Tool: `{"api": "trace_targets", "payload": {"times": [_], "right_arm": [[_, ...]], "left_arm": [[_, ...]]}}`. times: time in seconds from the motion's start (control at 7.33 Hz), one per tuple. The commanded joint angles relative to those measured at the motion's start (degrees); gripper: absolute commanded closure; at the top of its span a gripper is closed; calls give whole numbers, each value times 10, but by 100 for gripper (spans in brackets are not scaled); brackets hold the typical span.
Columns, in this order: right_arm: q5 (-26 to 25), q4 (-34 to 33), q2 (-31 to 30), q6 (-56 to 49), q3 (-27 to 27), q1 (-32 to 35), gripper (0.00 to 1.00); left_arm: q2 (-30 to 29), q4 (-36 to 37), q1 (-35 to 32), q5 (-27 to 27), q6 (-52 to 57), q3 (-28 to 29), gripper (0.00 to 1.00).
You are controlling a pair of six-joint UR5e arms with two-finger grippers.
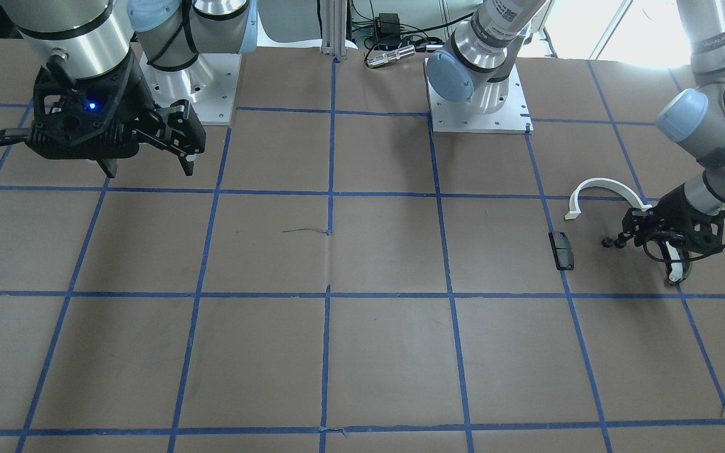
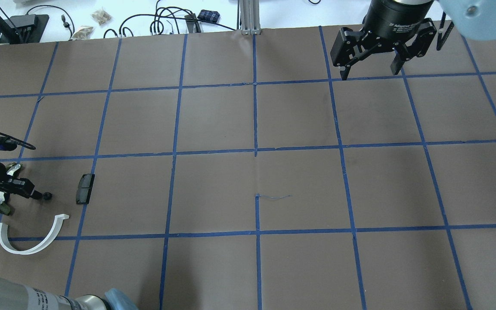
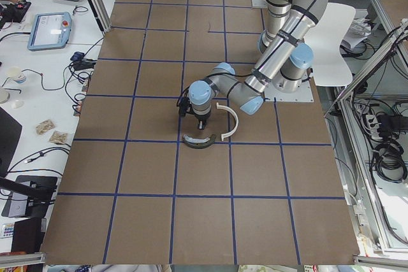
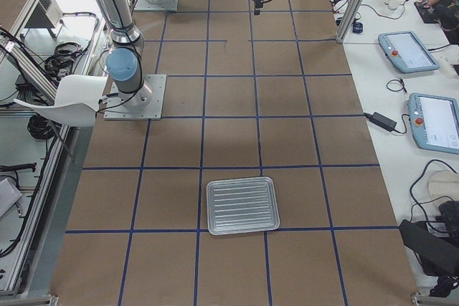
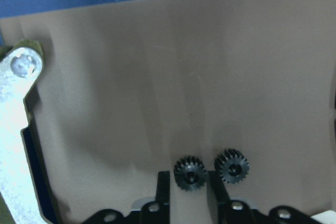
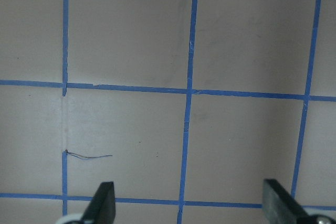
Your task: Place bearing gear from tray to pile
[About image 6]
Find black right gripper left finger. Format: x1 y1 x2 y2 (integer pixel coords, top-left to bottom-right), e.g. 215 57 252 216
81 182 116 224

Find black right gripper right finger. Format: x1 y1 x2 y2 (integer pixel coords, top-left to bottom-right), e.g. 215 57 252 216
262 179 315 224

